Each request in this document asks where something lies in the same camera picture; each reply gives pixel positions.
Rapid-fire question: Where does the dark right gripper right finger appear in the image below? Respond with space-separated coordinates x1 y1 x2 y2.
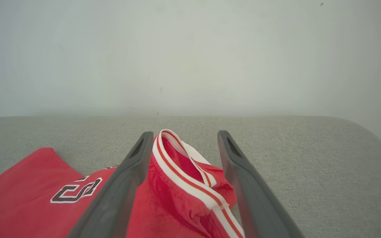
217 130 305 238

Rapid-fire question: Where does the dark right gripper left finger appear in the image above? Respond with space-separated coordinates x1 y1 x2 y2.
66 131 154 238

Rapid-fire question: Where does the red basketball jersey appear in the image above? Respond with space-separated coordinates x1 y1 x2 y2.
0 129 246 238

